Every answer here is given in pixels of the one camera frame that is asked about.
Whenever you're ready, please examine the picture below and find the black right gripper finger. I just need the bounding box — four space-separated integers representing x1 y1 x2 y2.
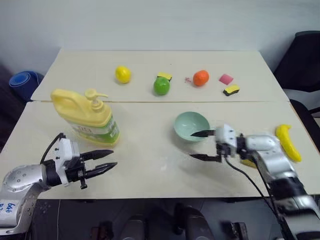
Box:
190 129 217 138
189 153 221 163

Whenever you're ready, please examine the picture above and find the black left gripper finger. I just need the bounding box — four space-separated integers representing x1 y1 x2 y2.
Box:
86 161 118 179
81 149 115 162

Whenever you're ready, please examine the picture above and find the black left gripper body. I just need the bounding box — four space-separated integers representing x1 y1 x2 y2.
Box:
65 153 91 190

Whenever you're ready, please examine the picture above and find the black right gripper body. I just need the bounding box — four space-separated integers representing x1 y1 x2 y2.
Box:
215 142 232 163

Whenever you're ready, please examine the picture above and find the light green bowl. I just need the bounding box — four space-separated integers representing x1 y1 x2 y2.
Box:
173 111 211 145

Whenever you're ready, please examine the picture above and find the yellow pump bottle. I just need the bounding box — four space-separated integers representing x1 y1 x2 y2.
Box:
50 88 121 149

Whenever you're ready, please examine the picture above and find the small yellow object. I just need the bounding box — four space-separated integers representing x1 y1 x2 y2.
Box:
240 159 258 169

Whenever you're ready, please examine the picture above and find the yellow black sponge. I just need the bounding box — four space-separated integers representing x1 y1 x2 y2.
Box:
156 72 174 82
222 84 241 97

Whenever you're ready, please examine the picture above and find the orange fruit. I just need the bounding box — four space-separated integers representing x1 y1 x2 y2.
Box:
192 70 210 88

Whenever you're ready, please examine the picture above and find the pink sponge cloth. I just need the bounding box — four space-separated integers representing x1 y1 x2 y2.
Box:
219 73 234 85

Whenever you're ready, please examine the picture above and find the green apple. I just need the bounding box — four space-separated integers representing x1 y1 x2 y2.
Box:
153 76 171 97

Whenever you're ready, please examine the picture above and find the yellow banana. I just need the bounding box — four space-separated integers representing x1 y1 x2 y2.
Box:
275 124 303 164

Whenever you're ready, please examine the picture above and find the yellow lemon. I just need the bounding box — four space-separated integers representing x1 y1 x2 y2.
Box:
114 65 132 84

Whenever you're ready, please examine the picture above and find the blue rolled mat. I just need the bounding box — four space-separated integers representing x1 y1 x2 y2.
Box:
9 71 45 102

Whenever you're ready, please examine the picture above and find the black chair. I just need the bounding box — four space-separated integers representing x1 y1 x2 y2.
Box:
273 30 320 154

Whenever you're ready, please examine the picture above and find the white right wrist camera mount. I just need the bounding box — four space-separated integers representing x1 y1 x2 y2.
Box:
215 124 237 158

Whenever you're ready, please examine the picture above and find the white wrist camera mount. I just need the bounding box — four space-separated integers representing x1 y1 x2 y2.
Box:
215 124 237 158
51 138 81 187

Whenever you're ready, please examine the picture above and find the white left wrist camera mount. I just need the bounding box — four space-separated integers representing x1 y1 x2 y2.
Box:
51 138 81 187

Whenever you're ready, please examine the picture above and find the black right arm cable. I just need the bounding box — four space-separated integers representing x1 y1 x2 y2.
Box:
223 155 296 240

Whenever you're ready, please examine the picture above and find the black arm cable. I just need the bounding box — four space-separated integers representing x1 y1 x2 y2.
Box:
40 132 67 165
223 155 296 240

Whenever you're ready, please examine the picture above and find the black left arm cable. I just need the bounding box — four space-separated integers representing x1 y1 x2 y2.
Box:
40 132 67 165

